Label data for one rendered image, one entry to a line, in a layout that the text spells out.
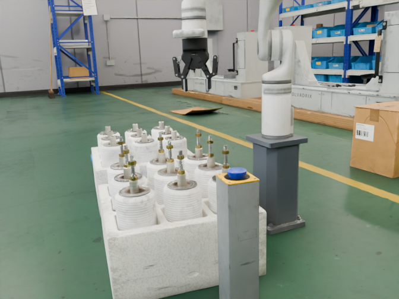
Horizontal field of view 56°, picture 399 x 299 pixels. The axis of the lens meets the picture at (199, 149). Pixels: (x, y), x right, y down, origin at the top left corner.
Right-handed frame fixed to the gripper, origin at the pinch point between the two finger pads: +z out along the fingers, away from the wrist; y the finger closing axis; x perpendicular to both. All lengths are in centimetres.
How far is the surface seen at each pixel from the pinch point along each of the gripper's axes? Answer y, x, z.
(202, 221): -8.4, 31.1, 29.1
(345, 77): -105, -558, 33
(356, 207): -52, -28, 47
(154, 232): 1.2, 37.5, 29.8
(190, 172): 1.7, 4.4, 25.8
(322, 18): -80, -862, -84
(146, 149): 24.7, -16.5, 24.3
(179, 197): -2.9, 30.9, 23.5
